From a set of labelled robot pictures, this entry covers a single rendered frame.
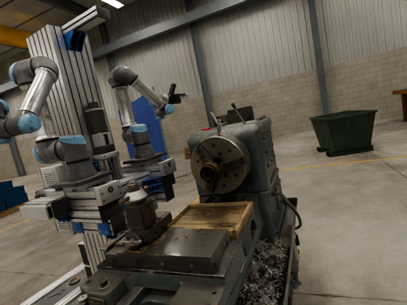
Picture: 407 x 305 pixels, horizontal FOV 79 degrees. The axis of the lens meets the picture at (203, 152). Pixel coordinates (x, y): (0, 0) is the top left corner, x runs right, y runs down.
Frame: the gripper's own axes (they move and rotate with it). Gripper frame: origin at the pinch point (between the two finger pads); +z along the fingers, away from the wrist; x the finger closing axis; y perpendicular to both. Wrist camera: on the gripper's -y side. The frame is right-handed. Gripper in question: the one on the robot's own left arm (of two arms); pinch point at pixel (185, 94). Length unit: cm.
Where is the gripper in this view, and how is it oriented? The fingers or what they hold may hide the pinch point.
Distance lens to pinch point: 220.3
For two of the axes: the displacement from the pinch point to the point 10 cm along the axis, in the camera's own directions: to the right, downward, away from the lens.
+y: 1.1, 9.7, 2.3
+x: 6.5, 1.1, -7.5
